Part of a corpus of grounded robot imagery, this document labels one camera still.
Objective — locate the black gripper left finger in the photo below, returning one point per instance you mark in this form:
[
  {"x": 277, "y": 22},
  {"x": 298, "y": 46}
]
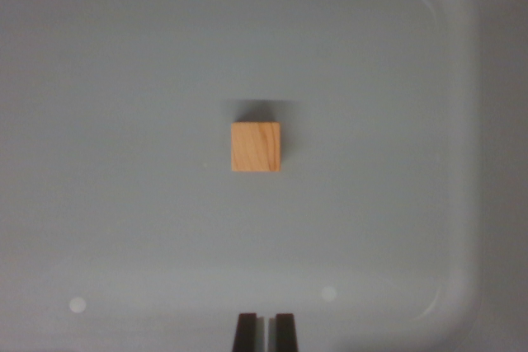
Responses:
[{"x": 245, "y": 335}]

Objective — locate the wooden cube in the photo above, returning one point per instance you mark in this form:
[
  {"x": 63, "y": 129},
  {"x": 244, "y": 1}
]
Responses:
[{"x": 256, "y": 146}]

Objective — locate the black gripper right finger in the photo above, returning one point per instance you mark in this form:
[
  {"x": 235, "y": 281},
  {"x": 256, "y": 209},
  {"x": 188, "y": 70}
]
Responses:
[{"x": 285, "y": 335}]

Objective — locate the grey plastic tray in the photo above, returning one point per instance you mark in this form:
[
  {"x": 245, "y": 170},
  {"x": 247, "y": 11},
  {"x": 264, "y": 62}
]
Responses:
[{"x": 123, "y": 121}]

